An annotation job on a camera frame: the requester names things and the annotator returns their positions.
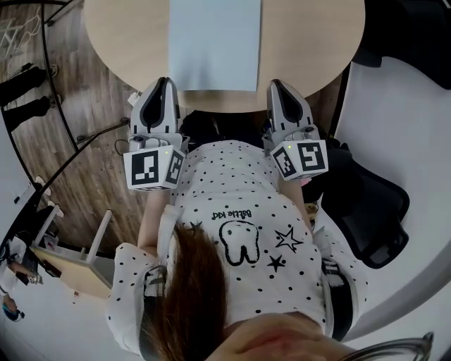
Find person's right forearm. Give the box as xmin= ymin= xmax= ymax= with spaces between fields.
xmin=280 ymin=178 xmax=314 ymax=231

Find black metal rack frame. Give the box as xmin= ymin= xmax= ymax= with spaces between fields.
xmin=0 ymin=0 xmax=130 ymax=250

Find person's white dotted shirt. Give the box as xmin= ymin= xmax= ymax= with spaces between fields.
xmin=105 ymin=140 xmax=369 ymax=357

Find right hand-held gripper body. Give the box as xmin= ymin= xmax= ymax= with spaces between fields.
xmin=262 ymin=123 xmax=330 ymax=183

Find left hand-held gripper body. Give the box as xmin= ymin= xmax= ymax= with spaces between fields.
xmin=123 ymin=130 xmax=188 ymax=193

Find person's left forearm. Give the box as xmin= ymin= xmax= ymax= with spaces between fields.
xmin=136 ymin=188 xmax=178 ymax=255

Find person's face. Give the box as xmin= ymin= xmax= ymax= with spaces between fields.
xmin=221 ymin=312 xmax=355 ymax=361

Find black padded chair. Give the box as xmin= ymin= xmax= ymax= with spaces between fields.
xmin=352 ymin=0 xmax=451 ymax=91

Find person's black trousers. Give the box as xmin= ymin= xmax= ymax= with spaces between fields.
xmin=180 ymin=110 xmax=269 ymax=146

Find black mesh office chair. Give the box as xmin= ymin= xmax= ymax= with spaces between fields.
xmin=302 ymin=139 xmax=412 ymax=270

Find small wooden stool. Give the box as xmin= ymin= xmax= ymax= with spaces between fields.
xmin=29 ymin=209 xmax=114 ymax=300

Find person's eyeglasses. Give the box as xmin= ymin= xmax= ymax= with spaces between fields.
xmin=336 ymin=331 xmax=435 ymax=361

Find grey harness strap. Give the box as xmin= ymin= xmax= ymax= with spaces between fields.
xmin=311 ymin=227 xmax=355 ymax=341
xmin=142 ymin=204 xmax=183 ymax=300

